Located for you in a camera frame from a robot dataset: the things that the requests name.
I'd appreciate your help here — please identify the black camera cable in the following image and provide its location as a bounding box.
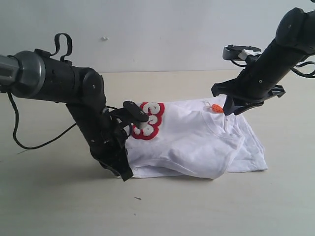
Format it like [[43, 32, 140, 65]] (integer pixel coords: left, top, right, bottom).
[[231, 55, 315, 79], [7, 33, 79, 150]]

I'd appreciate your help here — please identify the black left camera cable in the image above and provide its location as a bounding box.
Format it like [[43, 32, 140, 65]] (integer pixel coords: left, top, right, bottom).
[[7, 33, 79, 150]]

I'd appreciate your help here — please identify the black right camera cable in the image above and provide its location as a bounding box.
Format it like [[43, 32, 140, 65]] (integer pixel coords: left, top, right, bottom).
[[231, 55, 315, 79]]

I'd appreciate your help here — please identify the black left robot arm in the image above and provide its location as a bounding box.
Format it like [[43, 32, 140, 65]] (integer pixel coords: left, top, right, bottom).
[[0, 51, 133, 181]]

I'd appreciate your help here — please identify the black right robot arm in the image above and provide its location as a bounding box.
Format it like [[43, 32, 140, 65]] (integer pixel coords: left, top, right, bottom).
[[211, 8, 315, 116]]

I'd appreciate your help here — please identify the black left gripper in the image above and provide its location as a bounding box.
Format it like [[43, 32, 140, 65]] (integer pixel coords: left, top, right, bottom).
[[90, 108, 134, 181]]

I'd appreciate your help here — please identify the white t-shirt red lettering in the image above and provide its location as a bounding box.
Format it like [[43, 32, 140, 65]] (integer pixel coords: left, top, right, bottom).
[[126, 95, 268, 180]]

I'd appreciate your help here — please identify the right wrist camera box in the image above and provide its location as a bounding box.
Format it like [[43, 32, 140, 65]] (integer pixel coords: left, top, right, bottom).
[[222, 45, 262, 61]]

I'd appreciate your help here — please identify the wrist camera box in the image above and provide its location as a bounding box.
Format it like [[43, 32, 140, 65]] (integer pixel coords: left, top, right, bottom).
[[222, 45, 262, 61], [123, 101, 149, 129]]

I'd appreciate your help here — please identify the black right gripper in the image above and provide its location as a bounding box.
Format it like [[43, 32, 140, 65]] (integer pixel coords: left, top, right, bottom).
[[211, 55, 286, 116]]

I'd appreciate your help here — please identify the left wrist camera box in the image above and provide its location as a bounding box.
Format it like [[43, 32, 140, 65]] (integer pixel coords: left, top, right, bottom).
[[123, 101, 149, 129]]

